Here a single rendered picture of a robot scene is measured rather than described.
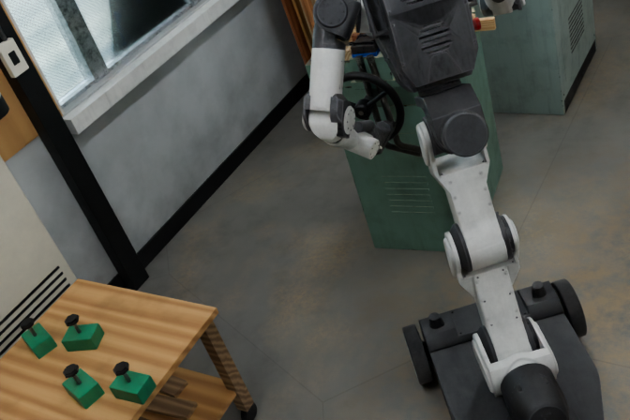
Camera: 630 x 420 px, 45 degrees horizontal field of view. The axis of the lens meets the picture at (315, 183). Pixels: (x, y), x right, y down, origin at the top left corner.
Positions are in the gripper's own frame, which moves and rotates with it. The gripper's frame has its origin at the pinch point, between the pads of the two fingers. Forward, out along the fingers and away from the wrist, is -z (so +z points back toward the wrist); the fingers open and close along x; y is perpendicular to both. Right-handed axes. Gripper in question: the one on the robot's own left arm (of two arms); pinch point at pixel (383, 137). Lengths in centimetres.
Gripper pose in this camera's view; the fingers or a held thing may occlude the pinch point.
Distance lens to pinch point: 252.8
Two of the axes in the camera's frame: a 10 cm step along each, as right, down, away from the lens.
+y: -7.8, -5.3, 3.2
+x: 4.3, -8.4, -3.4
